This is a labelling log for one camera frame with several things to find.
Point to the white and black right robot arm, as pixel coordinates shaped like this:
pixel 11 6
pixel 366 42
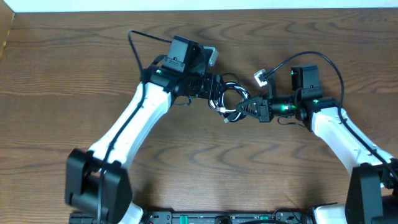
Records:
pixel 372 194

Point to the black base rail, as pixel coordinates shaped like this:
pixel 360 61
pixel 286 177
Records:
pixel 280 216

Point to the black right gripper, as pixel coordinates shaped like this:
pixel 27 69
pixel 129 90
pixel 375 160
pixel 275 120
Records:
pixel 263 109

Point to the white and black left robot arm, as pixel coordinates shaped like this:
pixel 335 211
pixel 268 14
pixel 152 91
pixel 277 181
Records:
pixel 97 180

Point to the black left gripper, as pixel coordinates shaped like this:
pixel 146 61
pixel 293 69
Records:
pixel 213 84

